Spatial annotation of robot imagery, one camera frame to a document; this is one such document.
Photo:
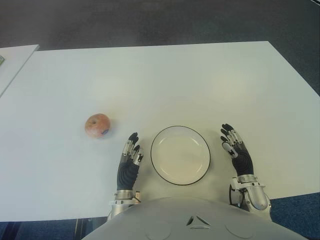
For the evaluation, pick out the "white plate black rim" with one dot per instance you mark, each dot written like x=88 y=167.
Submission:
x=180 y=156

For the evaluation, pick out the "robot torso grey shell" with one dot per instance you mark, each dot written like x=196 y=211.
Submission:
x=175 y=220

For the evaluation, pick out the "robot left arm silver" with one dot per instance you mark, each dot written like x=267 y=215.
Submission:
x=122 y=200

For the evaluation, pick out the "robot right arm silver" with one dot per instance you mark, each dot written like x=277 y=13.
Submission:
x=257 y=195

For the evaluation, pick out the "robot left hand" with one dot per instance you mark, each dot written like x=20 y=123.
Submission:
x=126 y=175

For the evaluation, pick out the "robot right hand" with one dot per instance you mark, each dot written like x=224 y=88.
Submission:
x=243 y=161

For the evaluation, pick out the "red yellow apple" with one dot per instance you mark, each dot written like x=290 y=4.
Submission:
x=97 y=126

